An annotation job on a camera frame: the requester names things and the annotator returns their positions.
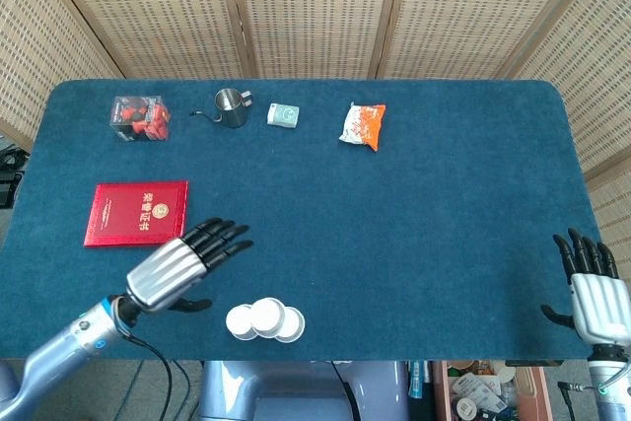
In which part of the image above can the orange white snack packet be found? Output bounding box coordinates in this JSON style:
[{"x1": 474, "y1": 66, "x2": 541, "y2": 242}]
[{"x1": 337, "y1": 102, "x2": 387, "y2": 153}]

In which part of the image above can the grey-blue robot torso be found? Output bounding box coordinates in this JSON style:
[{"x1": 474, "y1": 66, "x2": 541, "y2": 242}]
[{"x1": 198, "y1": 359, "x2": 411, "y2": 421}]

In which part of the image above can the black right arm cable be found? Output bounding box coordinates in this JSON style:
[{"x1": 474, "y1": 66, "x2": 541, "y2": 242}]
[{"x1": 556, "y1": 380, "x2": 600, "y2": 421}]

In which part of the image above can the woven wooden folding screen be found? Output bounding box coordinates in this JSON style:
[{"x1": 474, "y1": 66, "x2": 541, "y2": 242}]
[{"x1": 0, "y1": 0, "x2": 631, "y2": 249}]

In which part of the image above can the small pale green box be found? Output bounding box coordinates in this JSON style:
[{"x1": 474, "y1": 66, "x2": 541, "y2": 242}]
[{"x1": 266, "y1": 102, "x2": 300, "y2": 130}]

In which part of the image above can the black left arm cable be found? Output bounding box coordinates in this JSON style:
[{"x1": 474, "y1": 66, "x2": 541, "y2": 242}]
[{"x1": 115, "y1": 329, "x2": 175, "y2": 421}]

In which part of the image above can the blue felt table cloth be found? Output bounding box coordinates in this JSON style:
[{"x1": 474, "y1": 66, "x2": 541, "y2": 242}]
[{"x1": 0, "y1": 78, "x2": 605, "y2": 362}]

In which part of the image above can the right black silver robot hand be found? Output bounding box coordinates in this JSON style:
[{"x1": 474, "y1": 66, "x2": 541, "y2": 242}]
[{"x1": 539, "y1": 227, "x2": 631, "y2": 347}]

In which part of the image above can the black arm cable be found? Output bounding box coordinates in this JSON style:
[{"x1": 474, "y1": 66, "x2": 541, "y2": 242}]
[
  {"x1": 115, "y1": 329, "x2": 175, "y2": 421},
  {"x1": 556, "y1": 380, "x2": 600, "y2": 421}
]

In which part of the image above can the red certificate book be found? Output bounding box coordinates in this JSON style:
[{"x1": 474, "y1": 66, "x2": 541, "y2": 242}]
[{"x1": 83, "y1": 179, "x2": 189, "y2": 248}]

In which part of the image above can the steel gooseneck pitcher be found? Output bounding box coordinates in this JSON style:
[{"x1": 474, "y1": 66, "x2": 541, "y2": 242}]
[{"x1": 188, "y1": 87, "x2": 254, "y2": 129}]

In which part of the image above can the black equipment on floor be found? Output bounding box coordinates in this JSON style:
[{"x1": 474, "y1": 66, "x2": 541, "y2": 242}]
[{"x1": 0, "y1": 137, "x2": 27, "y2": 210}]

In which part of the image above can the white floral paper cup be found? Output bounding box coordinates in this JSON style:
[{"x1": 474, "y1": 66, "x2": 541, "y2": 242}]
[
  {"x1": 225, "y1": 303, "x2": 258, "y2": 342},
  {"x1": 274, "y1": 306, "x2": 307, "y2": 345},
  {"x1": 249, "y1": 296, "x2": 288, "y2": 340}
]

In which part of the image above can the blue white bottle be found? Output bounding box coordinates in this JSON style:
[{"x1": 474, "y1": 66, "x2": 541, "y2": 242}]
[{"x1": 406, "y1": 360, "x2": 427, "y2": 401}]

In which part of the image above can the black torso cable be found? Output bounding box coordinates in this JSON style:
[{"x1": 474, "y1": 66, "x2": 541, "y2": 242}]
[{"x1": 328, "y1": 360, "x2": 367, "y2": 421}]

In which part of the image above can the clear box with red parts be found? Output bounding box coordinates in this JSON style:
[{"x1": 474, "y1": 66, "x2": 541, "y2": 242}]
[{"x1": 108, "y1": 94, "x2": 173, "y2": 143}]

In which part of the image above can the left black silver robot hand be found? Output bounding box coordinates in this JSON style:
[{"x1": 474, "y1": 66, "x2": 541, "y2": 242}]
[{"x1": 116, "y1": 216, "x2": 255, "y2": 328}]

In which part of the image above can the pink crate with clutter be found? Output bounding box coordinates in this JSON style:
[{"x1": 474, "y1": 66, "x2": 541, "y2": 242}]
[{"x1": 432, "y1": 360, "x2": 554, "y2": 421}]

